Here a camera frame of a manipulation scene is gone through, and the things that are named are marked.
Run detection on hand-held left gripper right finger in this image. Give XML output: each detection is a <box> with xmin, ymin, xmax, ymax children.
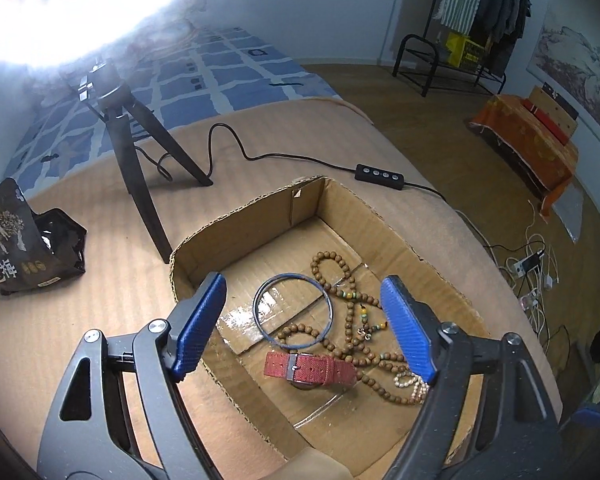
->
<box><xmin>379</xmin><ymin>275</ymin><xmax>564</xmax><ymax>480</ymax></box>

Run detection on red strap watch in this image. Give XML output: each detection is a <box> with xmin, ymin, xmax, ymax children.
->
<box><xmin>263</xmin><ymin>351</ymin><xmax>356</xmax><ymax>392</ymax></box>

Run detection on black cable with controller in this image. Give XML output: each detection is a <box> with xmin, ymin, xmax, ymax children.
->
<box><xmin>134</xmin><ymin>124</ymin><xmax>548</xmax><ymax>255</ymax></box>

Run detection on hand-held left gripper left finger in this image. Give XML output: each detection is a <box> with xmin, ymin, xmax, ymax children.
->
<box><xmin>36</xmin><ymin>271</ymin><xmax>228</xmax><ymax>480</ymax></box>

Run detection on wooden board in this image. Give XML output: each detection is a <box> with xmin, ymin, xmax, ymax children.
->
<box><xmin>528</xmin><ymin>82</ymin><xmax>581</xmax><ymax>144</ymax></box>

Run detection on black snack bag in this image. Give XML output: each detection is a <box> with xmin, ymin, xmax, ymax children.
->
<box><xmin>0</xmin><ymin>177</ymin><xmax>88</xmax><ymax>297</ymax></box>

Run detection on yellow box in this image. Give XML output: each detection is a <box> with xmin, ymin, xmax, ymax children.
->
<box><xmin>447</xmin><ymin>32</ymin><xmax>487</xmax><ymax>69</ymax></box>

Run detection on wall painting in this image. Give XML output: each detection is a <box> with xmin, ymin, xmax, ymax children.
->
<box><xmin>527</xmin><ymin>6</ymin><xmax>600</xmax><ymax>149</ymax></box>

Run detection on silver foil mat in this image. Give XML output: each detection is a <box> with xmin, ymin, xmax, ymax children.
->
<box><xmin>554</xmin><ymin>181</ymin><xmax>587</xmax><ymax>244</ymax></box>

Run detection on black clothes rack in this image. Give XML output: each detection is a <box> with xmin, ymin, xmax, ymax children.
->
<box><xmin>392</xmin><ymin>0</ymin><xmax>537</xmax><ymax>99</ymax></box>

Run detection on wooden bead necklace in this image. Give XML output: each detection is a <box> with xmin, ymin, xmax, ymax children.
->
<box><xmin>275</xmin><ymin>251</ymin><xmax>431</xmax><ymax>409</ymax></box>

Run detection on black tripod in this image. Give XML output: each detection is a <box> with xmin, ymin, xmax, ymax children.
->
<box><xmin>74</xmin><ymin>59</ymin><xmax>214</xmax><ymax>264</ymax></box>

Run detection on power strip with chargers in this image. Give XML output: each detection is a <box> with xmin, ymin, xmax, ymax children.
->
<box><xmin>499</xmin><ymin>245</ymin><xmax>562</xmax><ymax>313</ymax></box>

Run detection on red box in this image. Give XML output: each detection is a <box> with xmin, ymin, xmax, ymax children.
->
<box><xmin>525</xmin><ymin>99</ymin><xmax>572</xmax><ymax>147</ymax></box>

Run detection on cardboard box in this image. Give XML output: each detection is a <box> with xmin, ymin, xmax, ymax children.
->
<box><xmin>168</xmin><ymin>175</ymin><xmax>492</xmax><ymax>467</ymax></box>

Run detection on metal bangle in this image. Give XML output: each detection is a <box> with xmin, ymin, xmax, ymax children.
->
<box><xmin>252</xmin><ymin>272</ymin><xmax>336</xmax><ymax>350</ymax></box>

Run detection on dark hanging clothes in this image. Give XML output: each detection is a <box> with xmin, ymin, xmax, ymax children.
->
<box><xmin>472</xmin><ymin>0</ymin><xmax>532</xmax><ymax>42</ymax></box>

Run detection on small pearl bracelet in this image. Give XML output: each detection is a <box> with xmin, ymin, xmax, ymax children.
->
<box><xmin>392</xmin><ymin>371</ymin><xmax>430</xmax><ymax>405</ymax></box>

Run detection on orange cloth covered furniture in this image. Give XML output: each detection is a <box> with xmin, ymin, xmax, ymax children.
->
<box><xmin>469</xmin><ymin>93</ymin><xmax>580</xmax><ymax>219</ymax></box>

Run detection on blue patterned bedsheet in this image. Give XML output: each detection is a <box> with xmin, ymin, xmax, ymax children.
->
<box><xmin>4</xmin><ymin>19</ymin><xmax>342</xmax><ymax>187</ymax></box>

